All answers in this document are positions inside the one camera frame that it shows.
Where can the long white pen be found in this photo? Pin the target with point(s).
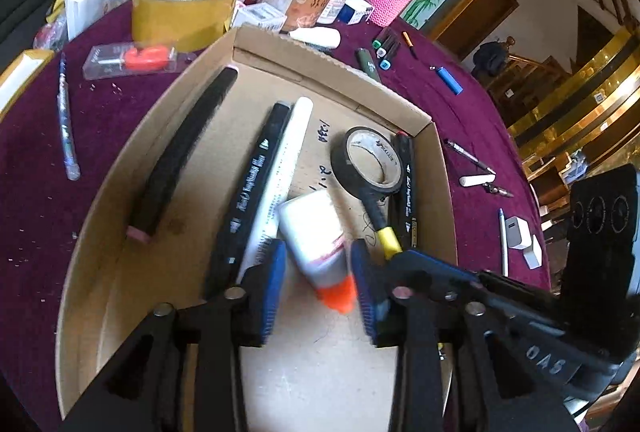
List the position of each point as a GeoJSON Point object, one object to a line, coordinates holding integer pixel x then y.
{"type": "Point", "coordinates": [285, 171]}

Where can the black marker pink end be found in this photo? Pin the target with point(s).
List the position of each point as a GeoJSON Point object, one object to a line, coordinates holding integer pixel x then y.
{"type": "Point", "coordinates": [180, 151]}

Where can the small yellow black screwdriver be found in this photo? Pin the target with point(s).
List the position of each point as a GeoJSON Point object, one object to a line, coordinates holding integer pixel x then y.
{"type": "Point", "coordinates": [410, 44]}

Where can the white cylinder tube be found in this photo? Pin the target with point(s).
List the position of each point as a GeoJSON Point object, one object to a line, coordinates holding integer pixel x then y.
{"type": "Point", "coordinates": [475, 180]}

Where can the dark green pen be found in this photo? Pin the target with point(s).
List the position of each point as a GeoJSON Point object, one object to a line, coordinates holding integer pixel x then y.
{"type": "Point", "coordinates": [368, 64]}

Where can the white eraser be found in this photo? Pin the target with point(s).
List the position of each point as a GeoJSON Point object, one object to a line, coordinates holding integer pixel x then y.
{"type": "Point", "coordinates": [315, 37]}

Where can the small clear plastic box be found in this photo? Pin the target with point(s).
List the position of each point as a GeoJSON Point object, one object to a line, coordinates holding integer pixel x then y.
{"type": "Point", "coordinates": [257, 16]}

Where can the black marker white ends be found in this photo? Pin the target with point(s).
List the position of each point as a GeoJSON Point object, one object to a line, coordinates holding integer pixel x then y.
{"type": "Point", "coordinates": [255, 182]}

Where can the black pen yellow end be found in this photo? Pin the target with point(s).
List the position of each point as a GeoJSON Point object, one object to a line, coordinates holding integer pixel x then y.
{"type": "Point", "coordinates": [382, 232]}

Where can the small white labelled box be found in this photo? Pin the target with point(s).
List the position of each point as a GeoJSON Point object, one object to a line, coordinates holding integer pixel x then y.
{"type": "Point", "coordinates": [532, 253]}

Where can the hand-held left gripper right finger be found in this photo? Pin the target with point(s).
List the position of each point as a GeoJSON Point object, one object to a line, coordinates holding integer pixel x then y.
{"type": "Point", "coordinates": [367, 297]}

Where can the white paper bag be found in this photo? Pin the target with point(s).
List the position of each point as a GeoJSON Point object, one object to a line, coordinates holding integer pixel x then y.
{"type": "Point", "coordinates": [85, 6]}

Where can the black grip retractable gel pen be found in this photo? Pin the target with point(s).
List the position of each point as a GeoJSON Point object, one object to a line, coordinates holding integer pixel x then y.
{"type": "Point", "coordinates": [497, 190]}

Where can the capped clear gel pen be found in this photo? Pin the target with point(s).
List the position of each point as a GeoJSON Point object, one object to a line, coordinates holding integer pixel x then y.
{"type": "Point", "coordinates": [467, 155]}

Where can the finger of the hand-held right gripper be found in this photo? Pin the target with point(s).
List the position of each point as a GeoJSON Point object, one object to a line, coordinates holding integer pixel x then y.
{"type": "Point", "coordinates": [435, 264]}

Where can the black marker green cap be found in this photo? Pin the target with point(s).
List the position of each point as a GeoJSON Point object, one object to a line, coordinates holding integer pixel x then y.
{"type": "Point", "coordinates": [380, 39]}

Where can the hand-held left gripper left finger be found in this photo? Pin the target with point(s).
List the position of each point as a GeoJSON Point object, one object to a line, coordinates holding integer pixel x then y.
{"type": "Point", "coordinates": [272, 292]}

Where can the blue patterned pen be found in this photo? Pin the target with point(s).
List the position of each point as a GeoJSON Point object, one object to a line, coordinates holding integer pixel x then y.
{"type": "Point", "coordinates": [67, 121]}

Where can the white glue bottle orange cap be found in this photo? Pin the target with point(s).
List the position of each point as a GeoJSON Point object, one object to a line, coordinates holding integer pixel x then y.
{"type": "Point", "coordinates": [315, 232]}

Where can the brown packing tape roll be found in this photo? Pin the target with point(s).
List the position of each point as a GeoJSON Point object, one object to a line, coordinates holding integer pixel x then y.
{"type": "Point", "coordinates": [175, 21]}

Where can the white power adapter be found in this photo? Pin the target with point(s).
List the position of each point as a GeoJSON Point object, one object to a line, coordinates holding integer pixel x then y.
{"type": "Point", "coordinates": [517, 232]}

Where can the gold edged flat box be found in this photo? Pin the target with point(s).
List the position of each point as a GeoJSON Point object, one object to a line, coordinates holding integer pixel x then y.
{"type": "Point", "coordinates": [20, 76]}

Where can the dark jacket on post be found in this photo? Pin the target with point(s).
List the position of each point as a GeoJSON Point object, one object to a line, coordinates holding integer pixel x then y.
{"type": "Point", "coordinates": [490, 59]}

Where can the thin white pen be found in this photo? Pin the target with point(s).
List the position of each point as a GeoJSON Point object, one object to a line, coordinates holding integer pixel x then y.
{"type": "Point", "coordinates": [503, 242]}

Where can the black tape roll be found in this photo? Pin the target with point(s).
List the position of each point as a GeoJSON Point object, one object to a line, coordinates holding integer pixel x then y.
{"type": "Point", "coordinates": [345, 171]}

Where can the red utility knife in packaging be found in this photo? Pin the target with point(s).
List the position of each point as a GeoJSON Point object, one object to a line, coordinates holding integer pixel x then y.
{"type": "Point", "coordinates": [142, 59]}

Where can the blue battery pack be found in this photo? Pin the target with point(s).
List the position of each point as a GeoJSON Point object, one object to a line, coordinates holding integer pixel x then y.
{"type": "Point", "coordinates": [450, 80]}

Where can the cardboard box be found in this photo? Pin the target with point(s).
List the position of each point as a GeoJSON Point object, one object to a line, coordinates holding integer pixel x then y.
{"type": "Point", "coordinates": [320, 372]}

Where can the crumpled plastic bag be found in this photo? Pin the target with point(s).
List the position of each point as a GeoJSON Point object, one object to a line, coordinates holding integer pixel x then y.
{"type": "Point", "coordinates": [50, 36]}

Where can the black marker teal cap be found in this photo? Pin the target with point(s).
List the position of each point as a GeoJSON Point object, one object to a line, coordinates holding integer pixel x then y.
{"type": "Point", "coordinates": [390, 51]}

